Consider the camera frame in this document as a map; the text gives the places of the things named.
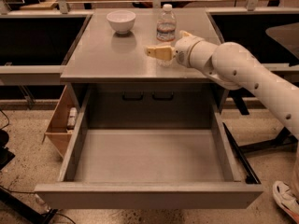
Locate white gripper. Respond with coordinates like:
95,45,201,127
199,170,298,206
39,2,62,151
146,30,203,68

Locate clear plastic water bottle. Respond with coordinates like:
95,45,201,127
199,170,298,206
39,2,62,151
155,3,178,68

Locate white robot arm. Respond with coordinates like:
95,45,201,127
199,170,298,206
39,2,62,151
145,31,299,138

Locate grey open top drawer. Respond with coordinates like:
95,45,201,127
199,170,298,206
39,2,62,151
35,91,263,209

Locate white ceramic bowl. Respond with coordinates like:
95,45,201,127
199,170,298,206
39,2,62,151
107,10,136,34

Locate grey cabinet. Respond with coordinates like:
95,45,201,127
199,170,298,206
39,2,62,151
61,9,226,130

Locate black stand leg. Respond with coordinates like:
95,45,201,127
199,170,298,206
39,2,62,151
238,126,299,154

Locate wooden box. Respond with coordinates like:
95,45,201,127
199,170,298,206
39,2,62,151
44,87,75,158

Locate white sneaker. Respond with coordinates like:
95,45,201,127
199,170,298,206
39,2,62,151
272,181,299,224

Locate black drawer handle right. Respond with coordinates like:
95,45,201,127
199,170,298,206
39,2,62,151
151,92,174,101

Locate black drawer handle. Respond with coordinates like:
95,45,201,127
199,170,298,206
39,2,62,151
122,91,144,101
151,92,174,101

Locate black drawer handle left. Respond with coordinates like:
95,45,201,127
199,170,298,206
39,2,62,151
122,91,144,101

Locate black drawer slide rail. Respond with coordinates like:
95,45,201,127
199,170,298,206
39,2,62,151
223,123,261,184

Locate black floor cable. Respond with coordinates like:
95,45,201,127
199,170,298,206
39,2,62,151
0,185,77,224

